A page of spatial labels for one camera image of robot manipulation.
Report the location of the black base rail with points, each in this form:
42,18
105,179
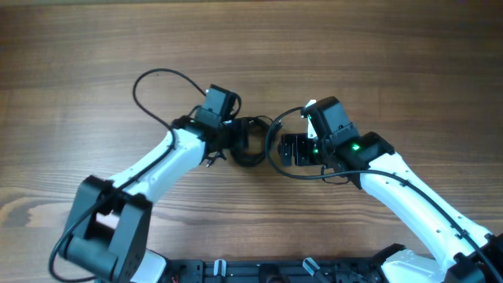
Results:
222,271

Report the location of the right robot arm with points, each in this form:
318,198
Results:
461,250

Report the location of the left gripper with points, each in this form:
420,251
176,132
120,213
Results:
241,136

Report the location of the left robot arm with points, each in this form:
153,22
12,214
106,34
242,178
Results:
107,229

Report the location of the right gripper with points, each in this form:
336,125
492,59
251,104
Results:
293,149

